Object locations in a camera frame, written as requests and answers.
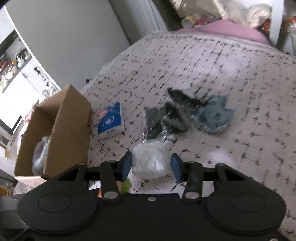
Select cardboard box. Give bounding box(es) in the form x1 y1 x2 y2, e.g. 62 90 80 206
14 85 93 187

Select blue tissue pack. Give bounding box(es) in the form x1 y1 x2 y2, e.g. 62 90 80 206
98 101 125 140

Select black item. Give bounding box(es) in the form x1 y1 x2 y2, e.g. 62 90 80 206
143 102 190 142

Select crumpled white bags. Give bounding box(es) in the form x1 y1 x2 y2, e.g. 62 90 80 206
171 1 271 29

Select pink pillow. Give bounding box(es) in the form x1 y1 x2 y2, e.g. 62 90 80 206
177 20 270 45

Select white bagged soft item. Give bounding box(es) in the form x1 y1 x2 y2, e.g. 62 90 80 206
132 141 171 179

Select black sock bundle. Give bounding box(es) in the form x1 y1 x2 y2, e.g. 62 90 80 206
166 87 208 108

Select patterned bed cover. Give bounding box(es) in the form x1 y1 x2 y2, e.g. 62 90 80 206
14 31 296 235

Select paper cup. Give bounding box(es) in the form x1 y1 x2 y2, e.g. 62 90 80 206
181 15 198 28

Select grey plush toy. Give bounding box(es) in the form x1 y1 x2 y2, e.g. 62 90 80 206
32 136 50 176

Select blue fuzzy cloth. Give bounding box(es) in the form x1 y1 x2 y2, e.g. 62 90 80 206
198 95 234 134

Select burger squishy toy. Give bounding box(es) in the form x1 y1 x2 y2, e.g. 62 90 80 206
97 178 132 200

